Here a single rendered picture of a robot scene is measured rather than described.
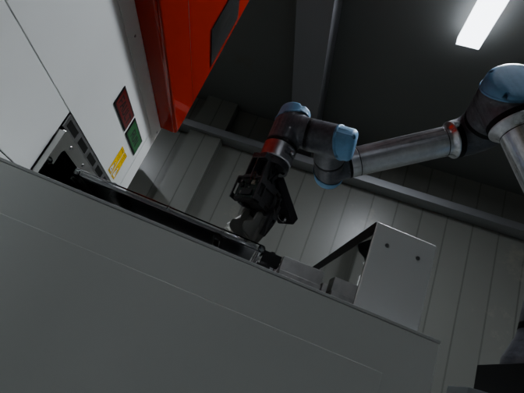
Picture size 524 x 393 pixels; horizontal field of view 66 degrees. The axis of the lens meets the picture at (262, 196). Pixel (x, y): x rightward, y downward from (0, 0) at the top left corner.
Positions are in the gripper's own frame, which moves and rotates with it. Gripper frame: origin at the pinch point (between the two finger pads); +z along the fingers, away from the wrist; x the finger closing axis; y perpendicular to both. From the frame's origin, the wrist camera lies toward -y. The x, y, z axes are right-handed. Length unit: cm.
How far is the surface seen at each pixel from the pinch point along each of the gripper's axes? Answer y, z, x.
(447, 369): -257, -25, -25
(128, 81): 30.3, -22.7, -22.2
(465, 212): -239, -139, -28
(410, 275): 4.2, 1.1, 35.8
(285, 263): 1.7, 1.7, 12.4
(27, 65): 49.2, -4.2, -3.7
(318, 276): -2.8, 1.7, 17.0
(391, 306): 5.3, 6.1, 34.8
